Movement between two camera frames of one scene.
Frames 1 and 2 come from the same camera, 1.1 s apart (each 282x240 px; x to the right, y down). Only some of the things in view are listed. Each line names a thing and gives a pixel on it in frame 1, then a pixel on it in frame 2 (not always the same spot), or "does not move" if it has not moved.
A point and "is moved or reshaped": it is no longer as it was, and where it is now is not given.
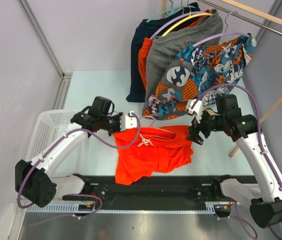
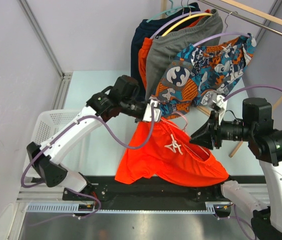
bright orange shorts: x=161 y=149 is moved or reshaped
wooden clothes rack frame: x=280 y=19 does not move
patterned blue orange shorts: x=203 y=72 does not move
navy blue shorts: x=143 y=29 does not move
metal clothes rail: x=275 y=29 does not move
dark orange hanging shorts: x=144 y=49 does not move
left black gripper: x=117 y=116 → x=145 y=103
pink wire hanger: x=149 y=117 is moved or reshaped
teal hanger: x=169 y=12 does not move
